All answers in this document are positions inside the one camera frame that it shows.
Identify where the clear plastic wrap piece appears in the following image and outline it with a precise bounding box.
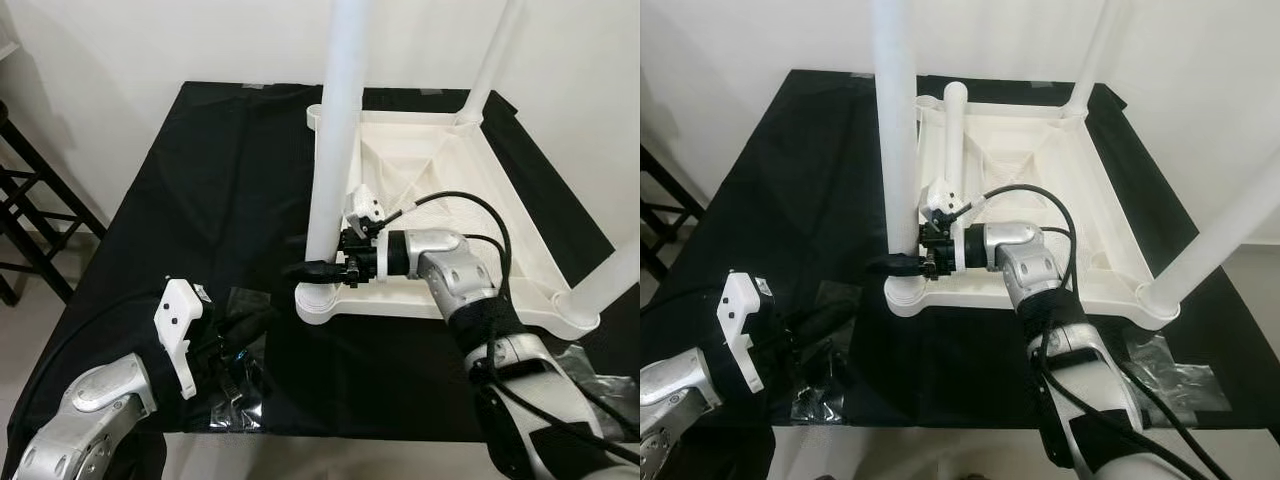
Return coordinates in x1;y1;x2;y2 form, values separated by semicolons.
790;280;861;426
1120;335;1231;416
205;285;273;431
545;345;640;401

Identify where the black stool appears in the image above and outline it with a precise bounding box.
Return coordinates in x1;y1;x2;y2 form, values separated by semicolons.
640;145;706;281
0;100;106;306

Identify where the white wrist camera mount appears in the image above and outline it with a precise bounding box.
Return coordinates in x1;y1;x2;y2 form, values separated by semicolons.
153;278;211;399
343;185;386;286
718;270;776;396
922;178;966;276

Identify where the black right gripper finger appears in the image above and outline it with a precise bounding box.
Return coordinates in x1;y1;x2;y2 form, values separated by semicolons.
286;260;346;283
866;253;926;276

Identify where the white plastic table leg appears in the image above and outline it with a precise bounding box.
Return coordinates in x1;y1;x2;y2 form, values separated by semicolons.
870;0;923;286
940;82;969;216
1140;150;1280;321
303;0;374;291
1065;0;1131;113
460;0;526;121
555;235;640;336

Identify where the black table cloth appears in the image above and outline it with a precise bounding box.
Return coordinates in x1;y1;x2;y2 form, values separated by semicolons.
5;80;640;446
640;68;1280;446

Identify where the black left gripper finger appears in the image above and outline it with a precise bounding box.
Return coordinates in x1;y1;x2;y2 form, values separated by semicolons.
805;308;856;341
230;315;273;347
792;298;851;333
217;305;269;339

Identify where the white plastic children table top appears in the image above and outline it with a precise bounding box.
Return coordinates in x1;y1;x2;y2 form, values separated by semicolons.
295;100;601;341
885;95;1181;326

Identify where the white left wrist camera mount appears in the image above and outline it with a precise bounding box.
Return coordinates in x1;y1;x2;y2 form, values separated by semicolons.
718;270;776;396
153;278;211;399

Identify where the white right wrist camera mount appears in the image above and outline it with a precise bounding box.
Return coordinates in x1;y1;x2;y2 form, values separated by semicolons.
922;178;966;276
343;185;386;286

